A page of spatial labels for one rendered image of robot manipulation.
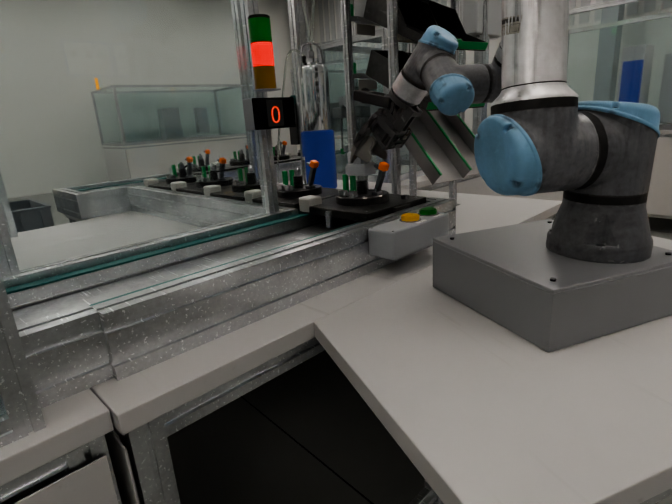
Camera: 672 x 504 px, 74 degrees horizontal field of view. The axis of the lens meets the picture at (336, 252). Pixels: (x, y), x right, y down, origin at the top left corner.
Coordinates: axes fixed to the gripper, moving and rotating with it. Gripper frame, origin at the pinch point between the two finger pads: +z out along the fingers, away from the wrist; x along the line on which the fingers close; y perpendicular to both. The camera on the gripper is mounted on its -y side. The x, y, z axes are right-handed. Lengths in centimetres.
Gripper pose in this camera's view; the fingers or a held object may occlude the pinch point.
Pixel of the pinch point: (358, 155)
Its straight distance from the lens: 118.6
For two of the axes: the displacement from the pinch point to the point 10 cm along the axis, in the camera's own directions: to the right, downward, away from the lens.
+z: -4.3, 6.0, 6.7
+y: 5.7, 7.6, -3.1
